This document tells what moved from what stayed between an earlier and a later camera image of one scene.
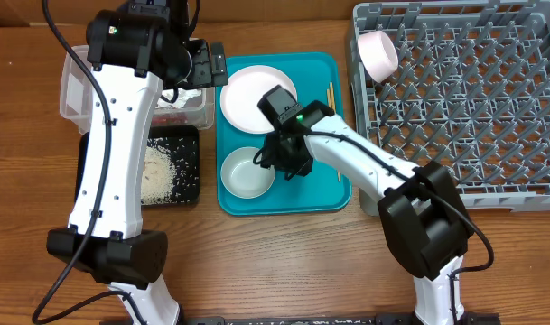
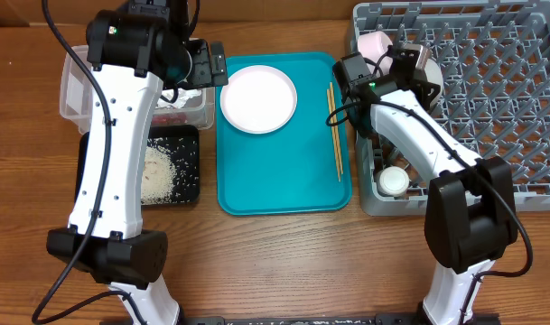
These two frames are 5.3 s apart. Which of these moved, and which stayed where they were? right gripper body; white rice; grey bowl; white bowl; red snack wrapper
Moved: grey bowl; right gripper body
Stayed: white bowl; red snack wrapper; white rice
